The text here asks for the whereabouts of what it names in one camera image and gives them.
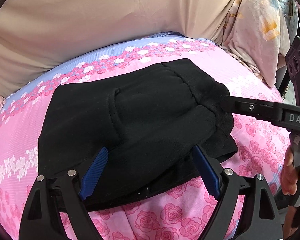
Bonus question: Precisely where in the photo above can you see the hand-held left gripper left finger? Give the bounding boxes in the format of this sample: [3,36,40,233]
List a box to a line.
[19,146,108,240]

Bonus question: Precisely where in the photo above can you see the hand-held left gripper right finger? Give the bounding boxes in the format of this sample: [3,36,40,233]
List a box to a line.
[192,145,283,240]

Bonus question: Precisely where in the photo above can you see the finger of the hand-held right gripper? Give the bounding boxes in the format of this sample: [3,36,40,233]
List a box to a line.
[219,94,283,123]

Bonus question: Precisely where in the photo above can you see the black pants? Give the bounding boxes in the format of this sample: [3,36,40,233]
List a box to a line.
[37,58,238,212]

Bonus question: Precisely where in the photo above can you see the person's right forearm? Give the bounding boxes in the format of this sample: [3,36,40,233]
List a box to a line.
[284,205,300,239]

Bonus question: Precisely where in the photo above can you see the person's right hand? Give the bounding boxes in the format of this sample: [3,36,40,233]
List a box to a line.
[281,145,300,196]

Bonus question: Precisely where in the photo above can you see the pale floral blanket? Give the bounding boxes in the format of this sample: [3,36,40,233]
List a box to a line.
[220,0,290,87]

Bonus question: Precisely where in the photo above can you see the pink rose bedsheet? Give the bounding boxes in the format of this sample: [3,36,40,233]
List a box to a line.
[0,31,300,240]

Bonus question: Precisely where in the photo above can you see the beige cloth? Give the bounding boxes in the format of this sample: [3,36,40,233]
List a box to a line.
[0,0,243,98]

